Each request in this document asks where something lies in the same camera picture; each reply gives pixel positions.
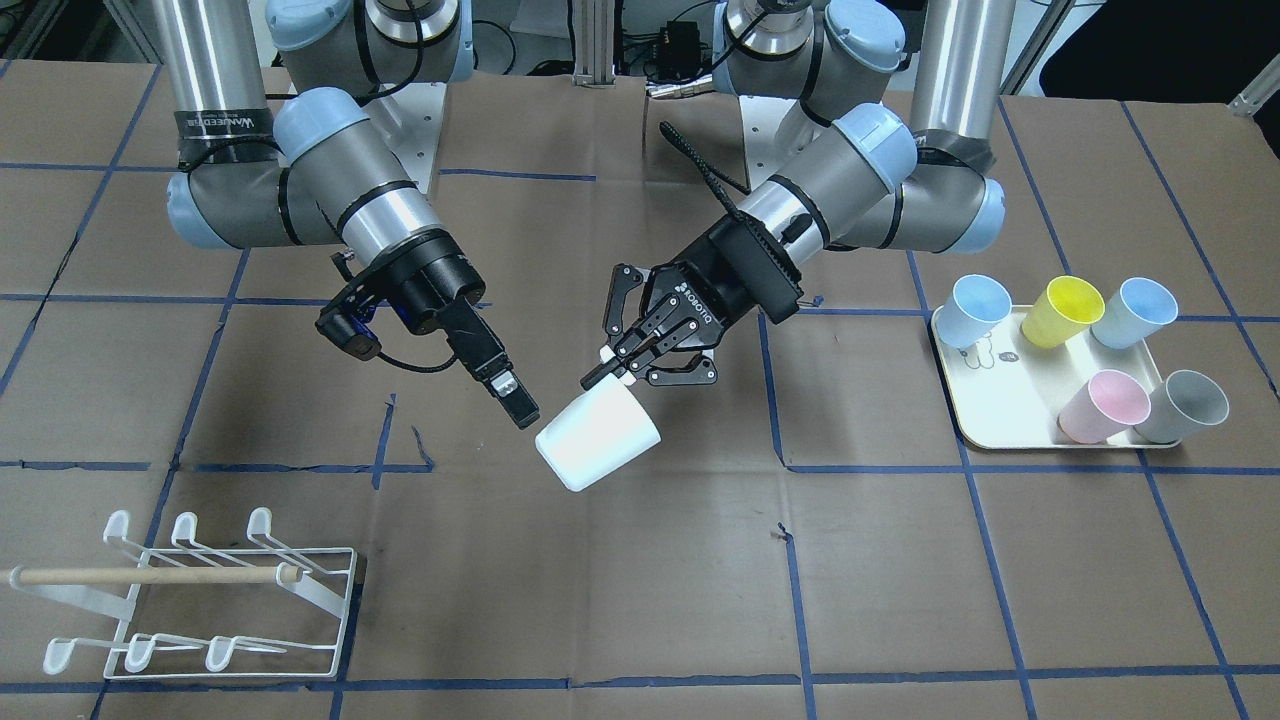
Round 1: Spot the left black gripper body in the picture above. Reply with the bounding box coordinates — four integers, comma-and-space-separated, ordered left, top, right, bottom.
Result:
600, 215, 803, 386

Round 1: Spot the light blue cup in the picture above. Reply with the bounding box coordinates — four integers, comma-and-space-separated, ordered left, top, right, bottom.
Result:
1091, 277, 1179, 350
934, 274, 1012, 350

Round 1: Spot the cream plastic tray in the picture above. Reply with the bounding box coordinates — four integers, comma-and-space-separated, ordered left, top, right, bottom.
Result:
933, 305, 1164, 450

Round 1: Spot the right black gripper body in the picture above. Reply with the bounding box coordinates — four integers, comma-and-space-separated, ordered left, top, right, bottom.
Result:
380, 231, 509, 386

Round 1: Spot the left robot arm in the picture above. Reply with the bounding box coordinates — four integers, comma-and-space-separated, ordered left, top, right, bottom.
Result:
581, 1, 1015, 389

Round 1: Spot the aluminium frame post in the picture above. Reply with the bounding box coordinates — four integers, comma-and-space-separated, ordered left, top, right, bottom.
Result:
568, 0, 621, 88

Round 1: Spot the white wire cup rack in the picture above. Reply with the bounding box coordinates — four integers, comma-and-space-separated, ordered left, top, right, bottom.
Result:
6, 507, 360, 682

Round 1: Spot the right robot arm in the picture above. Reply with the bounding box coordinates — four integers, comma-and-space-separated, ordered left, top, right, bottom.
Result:
154, 1, 539, 428

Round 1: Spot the yellow plastic cup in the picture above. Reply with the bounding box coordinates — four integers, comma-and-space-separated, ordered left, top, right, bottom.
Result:
1020, 275, 1106, 348

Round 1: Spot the pink plastic cup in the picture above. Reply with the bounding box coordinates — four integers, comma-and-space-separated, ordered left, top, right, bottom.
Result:
1057, 369, 1152, 445

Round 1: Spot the pale green plastic cup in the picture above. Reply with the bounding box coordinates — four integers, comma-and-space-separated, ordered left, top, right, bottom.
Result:
535, 375, 660, 492

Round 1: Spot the grey plastic cup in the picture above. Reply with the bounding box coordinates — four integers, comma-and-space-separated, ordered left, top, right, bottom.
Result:
1134, 369, 1230, 445

